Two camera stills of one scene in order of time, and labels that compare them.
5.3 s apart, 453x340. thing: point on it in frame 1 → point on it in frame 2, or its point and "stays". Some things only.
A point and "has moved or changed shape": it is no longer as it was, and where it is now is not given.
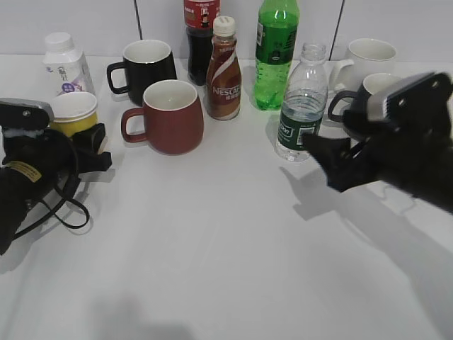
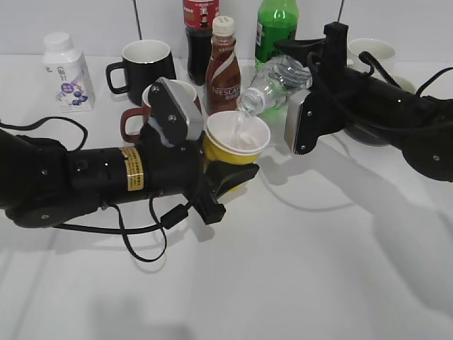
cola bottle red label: (199, 18) stays
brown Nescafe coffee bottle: (224, 78) stays
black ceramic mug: (146, 61) stays
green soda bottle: (275, 51) stays
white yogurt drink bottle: (66, 66) stays
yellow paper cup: (69, 125) → (211, 153)
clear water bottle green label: (304, 105) has moved or changed shape
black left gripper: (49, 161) → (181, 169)
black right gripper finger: (333, 151) → (303, 47)
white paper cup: (73, 105) → (237, 132)
